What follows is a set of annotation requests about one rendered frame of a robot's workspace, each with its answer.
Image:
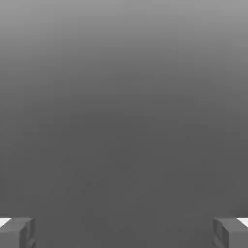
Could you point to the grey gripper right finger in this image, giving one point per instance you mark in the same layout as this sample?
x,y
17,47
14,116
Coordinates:
x,y
234,233

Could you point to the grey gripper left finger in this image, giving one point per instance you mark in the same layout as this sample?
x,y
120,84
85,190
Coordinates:
x,y
15,233

